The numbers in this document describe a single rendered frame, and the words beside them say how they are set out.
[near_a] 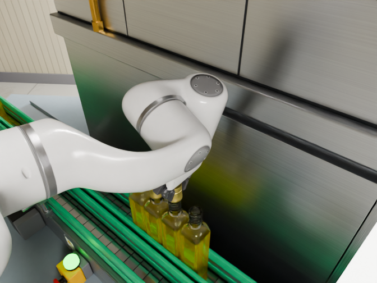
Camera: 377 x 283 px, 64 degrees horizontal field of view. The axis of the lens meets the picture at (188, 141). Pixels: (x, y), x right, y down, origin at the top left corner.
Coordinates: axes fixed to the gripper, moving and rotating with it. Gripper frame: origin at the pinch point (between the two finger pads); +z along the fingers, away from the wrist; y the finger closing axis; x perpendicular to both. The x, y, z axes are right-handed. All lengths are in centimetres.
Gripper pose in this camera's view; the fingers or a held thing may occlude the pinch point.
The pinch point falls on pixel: (174, 186)
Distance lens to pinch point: 66.3
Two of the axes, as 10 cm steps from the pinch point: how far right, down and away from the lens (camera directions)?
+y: -6.5, 4.8, -5.8
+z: -2.0, 6.3, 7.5
